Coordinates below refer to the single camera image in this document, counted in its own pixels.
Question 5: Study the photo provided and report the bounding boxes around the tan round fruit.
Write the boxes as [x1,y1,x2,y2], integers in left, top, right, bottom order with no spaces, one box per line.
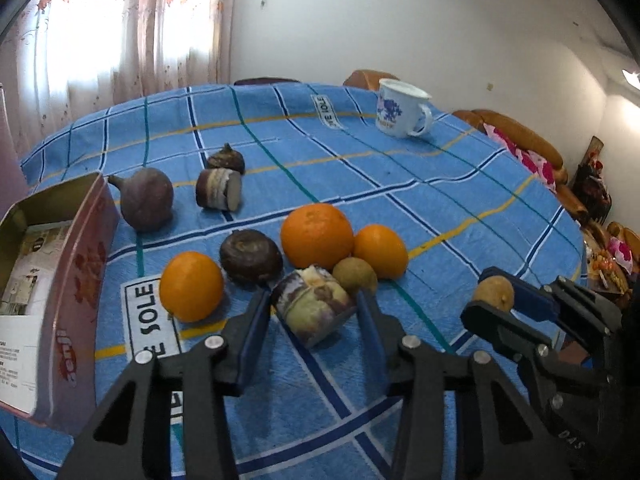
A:
[472,275,515,312]

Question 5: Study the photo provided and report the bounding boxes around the small orange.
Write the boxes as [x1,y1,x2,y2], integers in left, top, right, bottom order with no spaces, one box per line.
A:
[352,224,409,280]

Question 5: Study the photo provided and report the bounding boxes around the small green-brown kiwi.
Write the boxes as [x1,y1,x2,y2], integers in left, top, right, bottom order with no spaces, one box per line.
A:
[332,257,378,297]

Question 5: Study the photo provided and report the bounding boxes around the dark round water chestnut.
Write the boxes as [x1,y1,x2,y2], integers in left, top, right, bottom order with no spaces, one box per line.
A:
[219,229,283,283]

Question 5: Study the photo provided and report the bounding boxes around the cut taro chunk purple-green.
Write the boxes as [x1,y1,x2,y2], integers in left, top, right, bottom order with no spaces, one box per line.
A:
[270,266,356,348]

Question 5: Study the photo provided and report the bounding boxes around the purple beet with stem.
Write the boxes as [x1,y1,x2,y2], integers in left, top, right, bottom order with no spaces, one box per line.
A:
[107,168,174,233]

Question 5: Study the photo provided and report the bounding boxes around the large orange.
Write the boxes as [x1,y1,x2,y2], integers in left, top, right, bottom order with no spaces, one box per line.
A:
[280,203,355,270]

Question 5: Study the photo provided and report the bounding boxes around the cut brown taro piece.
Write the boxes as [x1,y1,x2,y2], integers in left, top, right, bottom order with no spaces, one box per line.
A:
[195,168,242,211]

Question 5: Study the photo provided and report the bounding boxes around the small dark pointed chestnut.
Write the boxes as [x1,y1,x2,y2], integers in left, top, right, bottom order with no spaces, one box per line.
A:
[206,143,246,174]

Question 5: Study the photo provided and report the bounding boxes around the cluttered side table items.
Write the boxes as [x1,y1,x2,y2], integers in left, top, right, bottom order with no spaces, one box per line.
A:
[570,136,639,308]

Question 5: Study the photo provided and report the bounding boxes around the orange wooden sofa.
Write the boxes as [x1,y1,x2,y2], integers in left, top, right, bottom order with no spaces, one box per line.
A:
[454,108,612,246]

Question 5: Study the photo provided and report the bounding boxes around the pink floral cushion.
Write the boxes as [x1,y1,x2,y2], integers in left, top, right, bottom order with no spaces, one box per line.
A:
[484,124,556,194]

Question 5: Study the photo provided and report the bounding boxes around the red metal tin box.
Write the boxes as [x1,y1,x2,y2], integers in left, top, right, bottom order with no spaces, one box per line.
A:
[1,172,119,436]

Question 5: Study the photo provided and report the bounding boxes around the paper leaflet in tin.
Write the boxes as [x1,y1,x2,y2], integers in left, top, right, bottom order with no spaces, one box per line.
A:
[0,220,72,414]

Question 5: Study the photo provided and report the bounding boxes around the blue plaid tablecloth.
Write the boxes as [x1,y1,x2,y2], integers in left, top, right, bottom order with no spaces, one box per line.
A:
[20,84,585,479]

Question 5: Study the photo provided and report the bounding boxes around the white enamel mug blue print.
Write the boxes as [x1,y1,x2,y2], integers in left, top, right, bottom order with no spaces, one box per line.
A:
[375,78,434,139]

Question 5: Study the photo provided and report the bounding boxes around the pink plastic kettle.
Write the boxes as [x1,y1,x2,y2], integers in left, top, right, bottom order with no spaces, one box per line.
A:
[0,88,28,218]

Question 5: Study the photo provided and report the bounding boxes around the orange wooden chair back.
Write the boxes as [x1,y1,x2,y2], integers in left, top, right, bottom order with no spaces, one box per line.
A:
[343,70,398,91]

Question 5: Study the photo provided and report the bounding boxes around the dark round stool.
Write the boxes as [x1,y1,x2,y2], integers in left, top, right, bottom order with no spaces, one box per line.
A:
[233,77,300,86]

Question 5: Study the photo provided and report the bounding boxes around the white floral curtain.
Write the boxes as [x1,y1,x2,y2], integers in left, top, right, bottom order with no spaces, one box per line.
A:
[1,0,233,156]

